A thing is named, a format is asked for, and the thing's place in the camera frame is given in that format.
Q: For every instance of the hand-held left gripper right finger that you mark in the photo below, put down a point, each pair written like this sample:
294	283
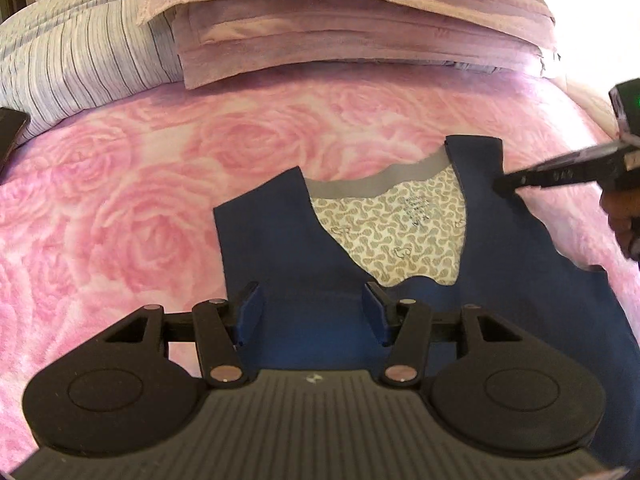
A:
376	310

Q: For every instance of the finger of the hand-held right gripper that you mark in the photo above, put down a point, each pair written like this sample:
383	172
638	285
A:
540	174

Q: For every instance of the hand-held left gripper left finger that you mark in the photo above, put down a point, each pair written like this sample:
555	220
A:
250	308

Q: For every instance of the navy blue vest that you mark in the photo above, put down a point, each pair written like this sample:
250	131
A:
310	240

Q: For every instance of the person's right hand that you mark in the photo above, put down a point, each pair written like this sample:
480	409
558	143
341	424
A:
619	215

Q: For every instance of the pink rose blanket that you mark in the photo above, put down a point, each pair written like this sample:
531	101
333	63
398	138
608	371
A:
150	200

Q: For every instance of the folded mauve blanket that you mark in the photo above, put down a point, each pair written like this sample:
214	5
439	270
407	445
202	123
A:
345	15

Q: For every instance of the black phone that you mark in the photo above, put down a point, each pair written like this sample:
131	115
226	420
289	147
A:
11	130

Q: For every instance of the striped pillow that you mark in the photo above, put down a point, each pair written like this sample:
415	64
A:
75	50

